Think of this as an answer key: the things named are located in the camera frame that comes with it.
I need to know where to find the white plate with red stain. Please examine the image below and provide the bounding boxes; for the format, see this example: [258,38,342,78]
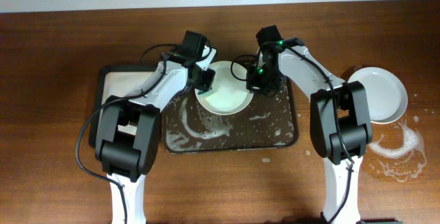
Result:
[349,67,408,124]

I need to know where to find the green yellow sponge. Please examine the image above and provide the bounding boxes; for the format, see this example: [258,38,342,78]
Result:
[195,89,207,95]

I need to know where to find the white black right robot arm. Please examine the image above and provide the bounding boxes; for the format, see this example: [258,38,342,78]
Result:
[246,38,373,223]

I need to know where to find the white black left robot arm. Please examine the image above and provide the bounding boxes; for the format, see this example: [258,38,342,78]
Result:
[89,48,217,223]

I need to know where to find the dark brown plastic tray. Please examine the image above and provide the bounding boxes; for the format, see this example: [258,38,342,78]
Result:
[162,79,299,154]

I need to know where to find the grey tray with soapy water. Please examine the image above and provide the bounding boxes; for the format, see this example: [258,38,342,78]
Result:
[88,65,160,150]

